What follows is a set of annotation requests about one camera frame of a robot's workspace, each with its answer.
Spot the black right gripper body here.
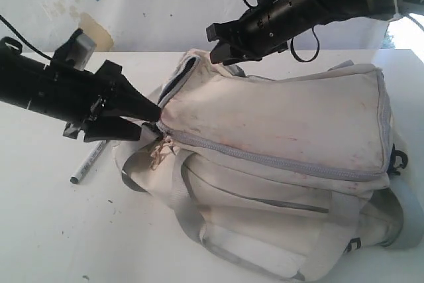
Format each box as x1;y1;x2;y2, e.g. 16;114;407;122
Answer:
206;0;331;63

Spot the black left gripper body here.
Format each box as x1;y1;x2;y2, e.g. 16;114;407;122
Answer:
1;37;123;139

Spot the white fabric backpack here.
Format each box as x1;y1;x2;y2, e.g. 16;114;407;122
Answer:
113;49;423;282

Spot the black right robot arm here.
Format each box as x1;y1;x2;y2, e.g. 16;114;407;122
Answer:
206;0;423;66

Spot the black and white marker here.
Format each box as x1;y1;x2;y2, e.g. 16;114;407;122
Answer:
70;141;107;184

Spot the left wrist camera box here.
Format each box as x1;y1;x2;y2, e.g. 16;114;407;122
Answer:
52;28;97;71

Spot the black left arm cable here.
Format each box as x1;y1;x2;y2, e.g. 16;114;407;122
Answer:
0;14;50;60

